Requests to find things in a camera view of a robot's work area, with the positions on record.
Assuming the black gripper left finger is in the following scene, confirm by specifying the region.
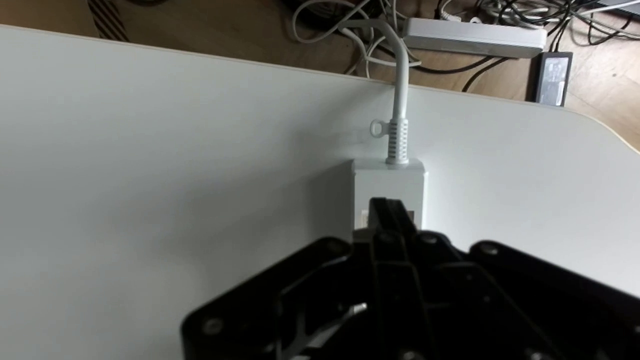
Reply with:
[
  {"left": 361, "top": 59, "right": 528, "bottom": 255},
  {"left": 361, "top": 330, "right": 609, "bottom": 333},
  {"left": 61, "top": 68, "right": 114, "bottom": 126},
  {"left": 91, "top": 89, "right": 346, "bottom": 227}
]
[{"left": 369, "top": 197, "right": 406, "bottom": 360}]

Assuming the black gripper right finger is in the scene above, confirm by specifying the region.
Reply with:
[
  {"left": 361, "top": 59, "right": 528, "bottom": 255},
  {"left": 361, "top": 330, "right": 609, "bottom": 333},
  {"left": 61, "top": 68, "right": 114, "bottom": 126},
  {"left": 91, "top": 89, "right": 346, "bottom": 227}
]
[{"left": 398, "top": 203, "right": 448, "bottom": 360}]

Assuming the white extension power strip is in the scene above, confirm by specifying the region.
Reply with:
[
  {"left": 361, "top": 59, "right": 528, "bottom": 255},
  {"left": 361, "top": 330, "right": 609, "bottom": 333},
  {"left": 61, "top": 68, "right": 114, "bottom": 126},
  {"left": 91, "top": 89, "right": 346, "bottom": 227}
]
[{"left": 352, "top": 157, "right": 428, "bottom": 227}]

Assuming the white floor power strip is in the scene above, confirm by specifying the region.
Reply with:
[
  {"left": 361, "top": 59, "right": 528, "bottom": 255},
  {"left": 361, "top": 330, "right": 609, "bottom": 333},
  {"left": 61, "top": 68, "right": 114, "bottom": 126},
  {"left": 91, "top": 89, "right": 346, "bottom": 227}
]
[{"left": 404, "top": 18, "right": 546, "bottom": 57}]

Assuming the black power adapter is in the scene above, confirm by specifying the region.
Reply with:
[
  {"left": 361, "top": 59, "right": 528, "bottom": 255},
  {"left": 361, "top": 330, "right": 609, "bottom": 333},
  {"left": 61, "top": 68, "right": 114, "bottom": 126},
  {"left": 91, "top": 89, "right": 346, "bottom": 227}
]
[{"left": 526, "top": 52, "right": 572, "bottom": 105}]

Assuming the white power strip cord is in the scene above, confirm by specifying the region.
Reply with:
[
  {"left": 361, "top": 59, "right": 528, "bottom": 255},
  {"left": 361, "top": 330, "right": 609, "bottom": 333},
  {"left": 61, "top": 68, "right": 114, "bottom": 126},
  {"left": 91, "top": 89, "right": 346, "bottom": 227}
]
[{"left": 336, "top": 18, "right": 413, "bottom": 167}]

